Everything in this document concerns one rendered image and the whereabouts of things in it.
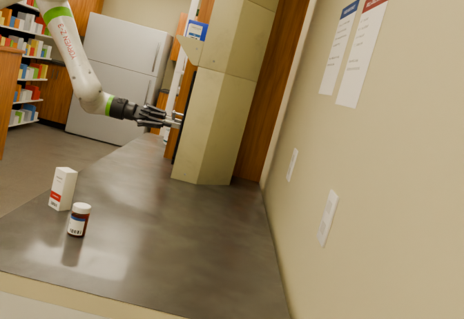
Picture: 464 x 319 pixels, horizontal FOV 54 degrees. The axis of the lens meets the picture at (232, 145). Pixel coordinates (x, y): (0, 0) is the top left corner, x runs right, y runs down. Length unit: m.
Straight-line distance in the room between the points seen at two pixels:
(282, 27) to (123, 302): 1.62
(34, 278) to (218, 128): 1.12
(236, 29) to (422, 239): 1.39
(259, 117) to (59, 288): 1.50
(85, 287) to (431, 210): 0.65
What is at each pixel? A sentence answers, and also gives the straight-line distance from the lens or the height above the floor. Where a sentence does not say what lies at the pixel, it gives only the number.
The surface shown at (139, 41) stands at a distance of 6.90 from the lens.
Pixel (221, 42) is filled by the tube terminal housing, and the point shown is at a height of 1.52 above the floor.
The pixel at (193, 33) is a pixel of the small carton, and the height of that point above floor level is 1.53.
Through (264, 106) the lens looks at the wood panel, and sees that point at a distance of 2.23.
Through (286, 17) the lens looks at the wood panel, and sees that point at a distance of 2.26.
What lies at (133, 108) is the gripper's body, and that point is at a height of 1.17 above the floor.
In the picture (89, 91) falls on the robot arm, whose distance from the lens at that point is 1.87.
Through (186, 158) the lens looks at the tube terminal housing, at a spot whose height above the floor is 1.04.
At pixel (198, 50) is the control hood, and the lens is 1.87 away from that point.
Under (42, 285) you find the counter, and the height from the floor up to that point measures 0.93.
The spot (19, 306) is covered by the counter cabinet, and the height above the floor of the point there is 0.88.
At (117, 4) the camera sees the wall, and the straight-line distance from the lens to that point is 7.74.
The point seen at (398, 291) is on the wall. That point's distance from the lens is 0.66.
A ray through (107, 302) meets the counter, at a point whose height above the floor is 0.93.
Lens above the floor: 1.40
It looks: 8 degrees down
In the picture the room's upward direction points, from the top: 15 degrees clockwise
